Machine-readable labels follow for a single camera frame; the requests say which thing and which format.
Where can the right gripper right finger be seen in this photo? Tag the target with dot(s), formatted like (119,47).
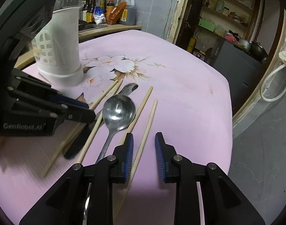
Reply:
(204,194)

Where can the orange snack packet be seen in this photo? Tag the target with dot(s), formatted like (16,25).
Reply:
(115,13)

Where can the dark grey cabinet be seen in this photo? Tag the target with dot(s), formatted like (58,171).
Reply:
(239,68)

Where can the white salt bag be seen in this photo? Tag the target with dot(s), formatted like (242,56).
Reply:
(98,15)

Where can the dark soy sauce bottle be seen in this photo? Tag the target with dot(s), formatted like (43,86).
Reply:
(90,12)

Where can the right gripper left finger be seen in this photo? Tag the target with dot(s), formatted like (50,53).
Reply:
(83,194)

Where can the large oil jug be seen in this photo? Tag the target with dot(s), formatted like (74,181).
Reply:
(128,16)

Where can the steel spoon large bowl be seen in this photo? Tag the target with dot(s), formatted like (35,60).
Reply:
(118,112)

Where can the pink floral table cloth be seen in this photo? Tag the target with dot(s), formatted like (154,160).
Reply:
(146,85)

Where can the white plastic utensil caddy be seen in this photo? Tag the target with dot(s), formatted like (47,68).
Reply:
(56,49)

